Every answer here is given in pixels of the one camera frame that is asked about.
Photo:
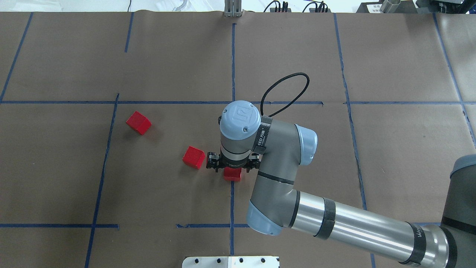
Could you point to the brown paper table cover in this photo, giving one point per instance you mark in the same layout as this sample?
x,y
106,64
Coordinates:
x,y
392,99

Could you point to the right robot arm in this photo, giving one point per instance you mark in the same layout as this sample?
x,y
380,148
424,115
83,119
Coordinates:
x,y
424,195

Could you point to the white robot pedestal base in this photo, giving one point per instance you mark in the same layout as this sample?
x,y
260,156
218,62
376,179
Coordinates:
x,y
231,262

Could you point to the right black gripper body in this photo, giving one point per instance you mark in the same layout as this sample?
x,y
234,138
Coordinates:
x,y
234,162

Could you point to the red cube block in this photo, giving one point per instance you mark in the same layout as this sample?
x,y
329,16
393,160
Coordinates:
x,y
194,157
232,174
139,123

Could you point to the aluminium frame post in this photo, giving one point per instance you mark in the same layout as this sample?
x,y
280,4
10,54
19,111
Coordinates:
x,y
233,8

